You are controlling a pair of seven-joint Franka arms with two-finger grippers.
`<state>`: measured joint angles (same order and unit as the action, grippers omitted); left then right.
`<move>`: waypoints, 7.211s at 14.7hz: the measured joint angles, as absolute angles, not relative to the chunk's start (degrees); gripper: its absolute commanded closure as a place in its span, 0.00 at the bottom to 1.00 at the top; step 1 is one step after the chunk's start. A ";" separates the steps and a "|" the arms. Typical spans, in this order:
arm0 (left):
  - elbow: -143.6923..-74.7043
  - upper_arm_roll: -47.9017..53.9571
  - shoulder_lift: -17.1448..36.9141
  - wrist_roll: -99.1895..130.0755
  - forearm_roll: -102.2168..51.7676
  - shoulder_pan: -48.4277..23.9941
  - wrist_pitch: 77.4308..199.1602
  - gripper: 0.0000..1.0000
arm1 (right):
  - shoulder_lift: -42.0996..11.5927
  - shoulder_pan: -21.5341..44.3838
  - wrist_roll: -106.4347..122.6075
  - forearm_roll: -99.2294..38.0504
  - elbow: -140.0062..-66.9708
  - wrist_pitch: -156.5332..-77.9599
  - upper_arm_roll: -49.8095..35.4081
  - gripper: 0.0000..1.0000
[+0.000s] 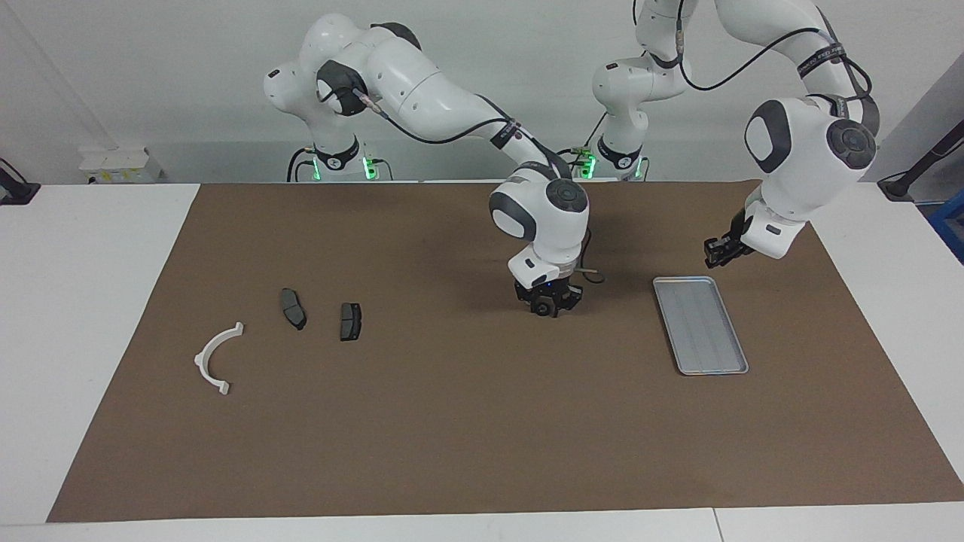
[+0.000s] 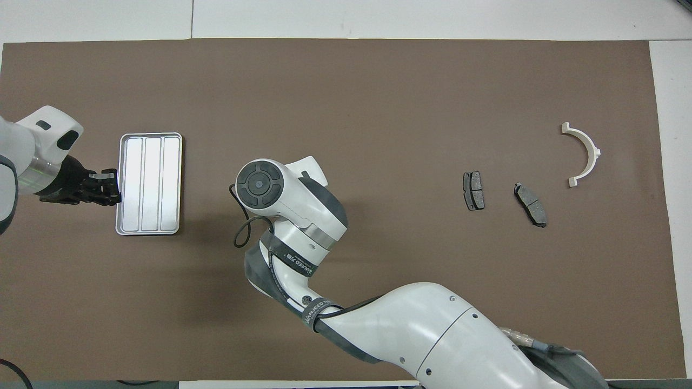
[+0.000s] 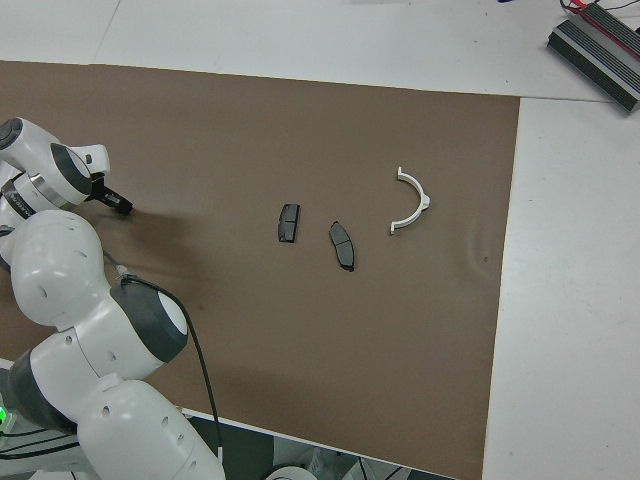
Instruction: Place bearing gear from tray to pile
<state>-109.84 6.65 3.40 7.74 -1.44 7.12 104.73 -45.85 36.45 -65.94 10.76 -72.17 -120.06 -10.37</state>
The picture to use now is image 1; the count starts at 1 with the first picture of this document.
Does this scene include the black stand with pole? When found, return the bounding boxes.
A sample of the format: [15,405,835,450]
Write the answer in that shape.
[877,120,964,202]

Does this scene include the blue crate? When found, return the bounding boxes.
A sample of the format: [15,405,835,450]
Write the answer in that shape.
[928,197,964,264]

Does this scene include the dark grey curved brake pad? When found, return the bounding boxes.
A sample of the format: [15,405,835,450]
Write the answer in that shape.
[280,288,308,332]

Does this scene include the brown table mat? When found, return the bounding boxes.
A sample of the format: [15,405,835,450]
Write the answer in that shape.
[47,181,964,523]

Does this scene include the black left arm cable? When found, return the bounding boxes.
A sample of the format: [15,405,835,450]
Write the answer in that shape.
[674,0,874,136]

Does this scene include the white box with yellow label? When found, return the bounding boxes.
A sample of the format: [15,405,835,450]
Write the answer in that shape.
[79,147,163,186]

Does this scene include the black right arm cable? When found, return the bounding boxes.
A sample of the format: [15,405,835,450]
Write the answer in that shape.
[350,83,607,285]

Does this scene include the white curved plastic bracket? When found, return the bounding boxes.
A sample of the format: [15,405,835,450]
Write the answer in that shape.
[194,321,246,397]

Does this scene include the black clamp mount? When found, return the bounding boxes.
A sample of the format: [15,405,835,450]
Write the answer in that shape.
[0,158,41,206]

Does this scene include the black left base cable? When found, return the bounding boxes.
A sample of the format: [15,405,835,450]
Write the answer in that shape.
[537,113,608,180]

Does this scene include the silver metal tray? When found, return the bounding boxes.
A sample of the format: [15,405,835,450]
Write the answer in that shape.
[651,276,750,376]

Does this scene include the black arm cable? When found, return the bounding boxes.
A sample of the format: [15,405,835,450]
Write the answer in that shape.
[350,83,607,285]
[674,0,874,136]

